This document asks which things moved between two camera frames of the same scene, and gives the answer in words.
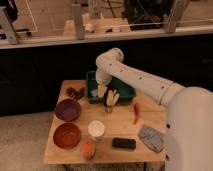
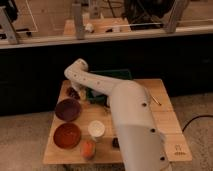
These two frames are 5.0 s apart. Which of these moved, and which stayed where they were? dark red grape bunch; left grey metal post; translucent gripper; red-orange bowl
Moved: translucent gripper
Stayed: left grey metal post; red-orange bowl; dark red grape bunch
